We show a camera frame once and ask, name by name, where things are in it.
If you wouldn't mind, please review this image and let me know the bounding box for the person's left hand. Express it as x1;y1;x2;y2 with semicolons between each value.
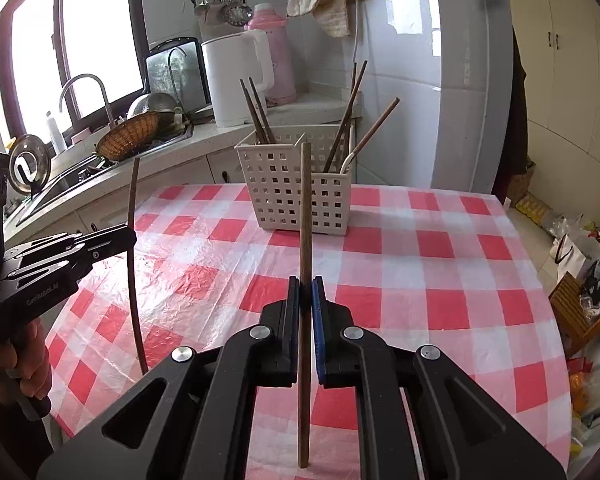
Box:
0;318;52;404

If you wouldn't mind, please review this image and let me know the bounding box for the small wooden stool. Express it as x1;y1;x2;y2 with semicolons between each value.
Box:
548;273;600;360

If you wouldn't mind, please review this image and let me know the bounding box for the white perforated utensil basket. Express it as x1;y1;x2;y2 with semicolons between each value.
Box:
235;125;351;235

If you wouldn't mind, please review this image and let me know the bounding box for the white electric kettle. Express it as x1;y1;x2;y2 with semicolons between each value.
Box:
201;29;275;128

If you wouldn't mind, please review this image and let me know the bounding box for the woven wicker basket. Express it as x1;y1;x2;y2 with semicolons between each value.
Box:
95;112;159;162

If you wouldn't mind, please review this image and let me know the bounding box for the chrome sink faucet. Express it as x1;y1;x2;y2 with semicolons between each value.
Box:
58;73;116;129

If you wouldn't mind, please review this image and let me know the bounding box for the steel colander bowl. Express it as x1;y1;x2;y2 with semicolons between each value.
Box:
126;92;184;129

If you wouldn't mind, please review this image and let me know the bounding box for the red white checkered tablecloth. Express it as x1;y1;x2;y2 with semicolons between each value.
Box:
46;184;571;462

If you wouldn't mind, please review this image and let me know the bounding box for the pink thermos flask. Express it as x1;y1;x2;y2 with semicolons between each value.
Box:
246;3;297;105

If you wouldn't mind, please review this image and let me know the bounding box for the dark chopstick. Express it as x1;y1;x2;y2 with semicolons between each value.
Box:
240;80;268;144

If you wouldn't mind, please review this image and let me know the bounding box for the glass pot lid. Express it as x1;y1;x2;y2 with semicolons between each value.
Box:
8;134;52;196

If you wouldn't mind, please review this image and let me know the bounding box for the beige hanging dish cloth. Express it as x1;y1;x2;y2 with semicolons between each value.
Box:
286;0;351;38

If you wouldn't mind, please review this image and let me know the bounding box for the black framed tray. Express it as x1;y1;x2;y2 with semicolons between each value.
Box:
146;37;211;113

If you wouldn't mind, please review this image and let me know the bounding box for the white paper shopping bag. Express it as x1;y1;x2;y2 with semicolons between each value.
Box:
550;234;600;282

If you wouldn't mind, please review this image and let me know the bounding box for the brown wooden chopstick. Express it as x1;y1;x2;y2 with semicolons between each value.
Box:
347;61;358;125
126;157;148;375
351;98;400;157
248;77;276;144
298;142;312;469

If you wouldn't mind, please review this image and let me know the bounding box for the white soap bottle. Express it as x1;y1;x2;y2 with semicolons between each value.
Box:
46;110;67;155

